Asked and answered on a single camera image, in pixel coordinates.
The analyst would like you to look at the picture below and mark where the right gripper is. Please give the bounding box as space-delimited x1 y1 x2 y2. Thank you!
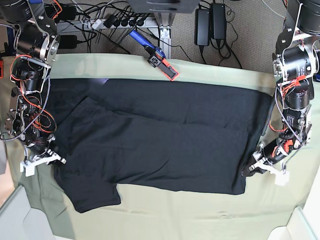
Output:
23 149 67 167

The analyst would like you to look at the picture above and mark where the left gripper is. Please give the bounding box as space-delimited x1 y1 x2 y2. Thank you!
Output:
241 147 283 177

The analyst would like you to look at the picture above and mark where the black T-shirt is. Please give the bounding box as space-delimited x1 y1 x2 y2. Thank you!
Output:
47 79 272 213

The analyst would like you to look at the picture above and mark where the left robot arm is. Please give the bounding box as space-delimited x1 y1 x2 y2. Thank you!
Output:
241 0 320 177

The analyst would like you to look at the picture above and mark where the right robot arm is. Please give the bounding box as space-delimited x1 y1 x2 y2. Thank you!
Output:
0 0 66 169

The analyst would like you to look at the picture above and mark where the light green table cloth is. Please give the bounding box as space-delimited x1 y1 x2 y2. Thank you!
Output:
6 53 320 240

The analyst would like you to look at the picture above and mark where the white bin left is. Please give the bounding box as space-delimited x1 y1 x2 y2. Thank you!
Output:
0 186 55 240

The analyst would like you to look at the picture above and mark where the white bin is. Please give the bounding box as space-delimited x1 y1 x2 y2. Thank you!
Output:
0 186 55 240
267 207 320 240

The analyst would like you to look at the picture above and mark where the white bin right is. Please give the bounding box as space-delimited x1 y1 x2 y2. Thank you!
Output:
267 207 320 240

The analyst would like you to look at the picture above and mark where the orange block at left edge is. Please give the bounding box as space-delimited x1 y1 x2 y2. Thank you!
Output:
0 58 4 79

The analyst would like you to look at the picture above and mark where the black power brick on floor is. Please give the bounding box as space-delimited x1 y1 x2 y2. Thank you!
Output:
58 35 78 50

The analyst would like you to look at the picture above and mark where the blue orange bar clamp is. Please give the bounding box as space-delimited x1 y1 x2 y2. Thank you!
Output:
129 30 179 82

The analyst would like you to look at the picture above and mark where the black power adapter right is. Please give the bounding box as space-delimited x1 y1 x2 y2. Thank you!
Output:
210 3 227 40

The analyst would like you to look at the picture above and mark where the black power adapter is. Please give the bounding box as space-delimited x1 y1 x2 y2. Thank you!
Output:
210 3 227 40
194 8 210 47

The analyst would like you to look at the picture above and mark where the white power strip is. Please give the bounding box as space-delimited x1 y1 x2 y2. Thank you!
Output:
80 16 158 31

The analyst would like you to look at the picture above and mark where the black power adapter left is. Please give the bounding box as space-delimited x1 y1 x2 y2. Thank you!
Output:
194 8 210 47

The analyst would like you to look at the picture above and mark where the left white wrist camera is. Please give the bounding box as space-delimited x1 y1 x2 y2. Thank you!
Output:
274 171 290 187

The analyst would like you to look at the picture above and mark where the aluminium frame post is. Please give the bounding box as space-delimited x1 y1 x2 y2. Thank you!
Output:
154 12 176 59

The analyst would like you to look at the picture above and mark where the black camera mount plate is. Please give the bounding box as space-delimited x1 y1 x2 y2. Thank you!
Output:
127 0 200 14

